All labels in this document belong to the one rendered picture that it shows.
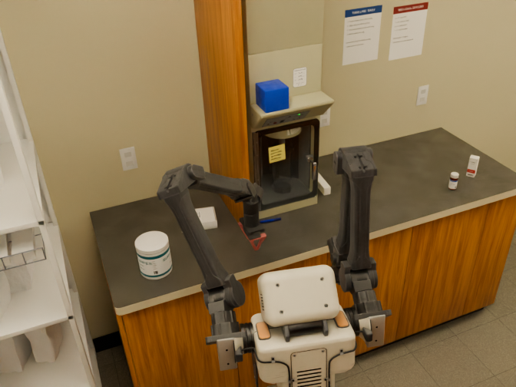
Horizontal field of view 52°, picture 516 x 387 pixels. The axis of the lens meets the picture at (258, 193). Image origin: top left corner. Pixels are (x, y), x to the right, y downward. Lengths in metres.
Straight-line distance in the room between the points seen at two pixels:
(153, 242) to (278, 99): 0.73
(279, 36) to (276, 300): 1.06
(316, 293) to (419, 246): 1.27
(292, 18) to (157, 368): 1.54
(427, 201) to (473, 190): 0.26
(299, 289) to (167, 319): 0.89
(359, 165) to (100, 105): 1.32
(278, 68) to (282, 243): 0.73
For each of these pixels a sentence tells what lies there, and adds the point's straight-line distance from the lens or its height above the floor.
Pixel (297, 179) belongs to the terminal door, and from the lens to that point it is 2.40.
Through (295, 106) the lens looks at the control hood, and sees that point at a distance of 2.12.
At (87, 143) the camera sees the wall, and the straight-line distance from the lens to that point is 2.52.
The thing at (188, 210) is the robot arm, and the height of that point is 1.51.
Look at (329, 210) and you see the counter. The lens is 2.50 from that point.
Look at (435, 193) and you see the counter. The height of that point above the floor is 0.94.
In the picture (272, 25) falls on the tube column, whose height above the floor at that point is 1.81.
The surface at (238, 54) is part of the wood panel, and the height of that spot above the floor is 1.75.
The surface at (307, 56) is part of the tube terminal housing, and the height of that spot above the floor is 1.67.
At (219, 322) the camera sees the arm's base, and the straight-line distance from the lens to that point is 1.57.
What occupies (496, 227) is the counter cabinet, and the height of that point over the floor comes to 0.69.
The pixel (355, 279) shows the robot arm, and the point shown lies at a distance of 1.66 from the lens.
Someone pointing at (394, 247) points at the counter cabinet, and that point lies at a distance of 2.58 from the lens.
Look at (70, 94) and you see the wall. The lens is 2.43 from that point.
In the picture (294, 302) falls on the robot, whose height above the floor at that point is 1.33.
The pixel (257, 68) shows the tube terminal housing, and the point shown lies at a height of 1.65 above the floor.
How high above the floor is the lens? 2.37
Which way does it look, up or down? 33 degrees down
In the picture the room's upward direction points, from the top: 2 degrees counter-clockwise
